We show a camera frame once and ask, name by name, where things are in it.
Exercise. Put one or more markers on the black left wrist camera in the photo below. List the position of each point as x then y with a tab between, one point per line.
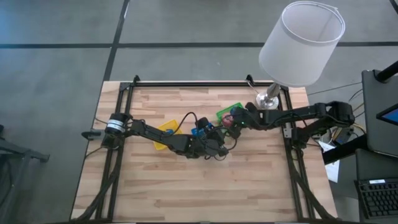
203	123

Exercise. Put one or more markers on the green plastic basket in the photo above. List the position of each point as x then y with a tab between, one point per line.
225	110

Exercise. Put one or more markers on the tablet with blue screen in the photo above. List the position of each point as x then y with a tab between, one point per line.
390	115

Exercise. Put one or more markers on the white paper sheet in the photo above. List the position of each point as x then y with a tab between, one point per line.
332	168

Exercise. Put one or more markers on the blue tape roll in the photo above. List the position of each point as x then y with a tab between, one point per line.
235	109

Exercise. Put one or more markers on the black laptop keyboard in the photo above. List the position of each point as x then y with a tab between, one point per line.
377	199

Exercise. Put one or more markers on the blue plastic basket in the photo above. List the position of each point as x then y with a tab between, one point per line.
196	132

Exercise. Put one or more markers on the black floor stand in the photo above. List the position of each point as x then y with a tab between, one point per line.
15	152

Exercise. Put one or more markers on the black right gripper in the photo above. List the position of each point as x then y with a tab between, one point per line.
248	119

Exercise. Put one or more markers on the grey equipment case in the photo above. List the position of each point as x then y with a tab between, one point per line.
373	124

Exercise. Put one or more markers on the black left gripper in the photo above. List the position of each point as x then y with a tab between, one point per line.
211	147

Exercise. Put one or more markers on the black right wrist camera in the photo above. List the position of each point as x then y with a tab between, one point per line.
235	132

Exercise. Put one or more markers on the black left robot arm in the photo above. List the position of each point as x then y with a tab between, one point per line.
155	135

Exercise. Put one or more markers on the silver lamp with white shade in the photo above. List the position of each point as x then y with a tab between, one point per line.
301	46

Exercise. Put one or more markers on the red tape roll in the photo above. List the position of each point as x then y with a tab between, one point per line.
227	120

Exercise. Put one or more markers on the black aluminium table frame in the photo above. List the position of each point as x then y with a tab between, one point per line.
202	84

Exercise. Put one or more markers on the yellow plastic basket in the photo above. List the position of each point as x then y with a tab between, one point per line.
168	129

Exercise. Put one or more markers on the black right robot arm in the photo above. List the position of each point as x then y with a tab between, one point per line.
295	113

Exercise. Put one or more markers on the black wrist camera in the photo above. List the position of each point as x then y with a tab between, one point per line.
235	132
203	123

